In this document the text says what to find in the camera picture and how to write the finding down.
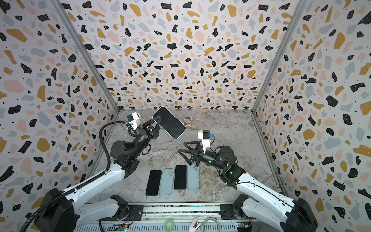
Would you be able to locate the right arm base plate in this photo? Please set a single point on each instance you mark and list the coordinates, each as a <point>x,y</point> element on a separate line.
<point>229,211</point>

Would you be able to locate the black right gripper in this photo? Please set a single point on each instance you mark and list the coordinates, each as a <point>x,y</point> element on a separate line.
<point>197,154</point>

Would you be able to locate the right corner aluminium post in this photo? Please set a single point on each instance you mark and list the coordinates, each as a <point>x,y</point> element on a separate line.
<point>280,52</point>

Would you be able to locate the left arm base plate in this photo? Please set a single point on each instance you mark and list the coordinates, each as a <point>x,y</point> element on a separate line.
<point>134,213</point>

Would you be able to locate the green tape roll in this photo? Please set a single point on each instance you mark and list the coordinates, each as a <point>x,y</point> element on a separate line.
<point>168,225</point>

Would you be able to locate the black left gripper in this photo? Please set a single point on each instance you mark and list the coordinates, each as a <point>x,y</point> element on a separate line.
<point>149,133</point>

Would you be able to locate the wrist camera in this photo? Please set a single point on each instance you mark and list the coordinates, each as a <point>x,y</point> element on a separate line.
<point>133,120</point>
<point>205,136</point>

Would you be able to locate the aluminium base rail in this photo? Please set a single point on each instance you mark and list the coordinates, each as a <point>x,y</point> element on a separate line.
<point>173,210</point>

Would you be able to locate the corner aluminium post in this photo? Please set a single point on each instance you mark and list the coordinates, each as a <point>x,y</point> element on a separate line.
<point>57,6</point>
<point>280,52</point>

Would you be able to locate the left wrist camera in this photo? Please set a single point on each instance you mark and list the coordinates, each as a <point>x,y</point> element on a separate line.
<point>133,120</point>

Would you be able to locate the mint phone case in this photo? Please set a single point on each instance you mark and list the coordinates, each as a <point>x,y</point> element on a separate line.
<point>166,182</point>

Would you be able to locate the white small device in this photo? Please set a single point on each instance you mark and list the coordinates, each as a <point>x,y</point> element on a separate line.
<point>195,224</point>

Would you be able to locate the purple phone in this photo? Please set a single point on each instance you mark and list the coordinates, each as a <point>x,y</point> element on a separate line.
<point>180,177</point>

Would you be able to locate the left corner aluminium post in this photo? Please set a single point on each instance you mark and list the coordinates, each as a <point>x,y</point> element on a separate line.
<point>57,6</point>

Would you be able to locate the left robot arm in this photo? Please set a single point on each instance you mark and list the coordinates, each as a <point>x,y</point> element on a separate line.
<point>67,210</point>

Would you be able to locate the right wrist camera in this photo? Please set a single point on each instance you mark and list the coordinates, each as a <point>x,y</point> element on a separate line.
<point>205,136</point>

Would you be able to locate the playing card box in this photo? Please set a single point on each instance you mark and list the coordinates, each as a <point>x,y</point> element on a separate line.
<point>188,121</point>

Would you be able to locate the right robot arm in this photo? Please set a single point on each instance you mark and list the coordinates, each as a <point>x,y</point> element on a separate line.
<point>256,200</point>

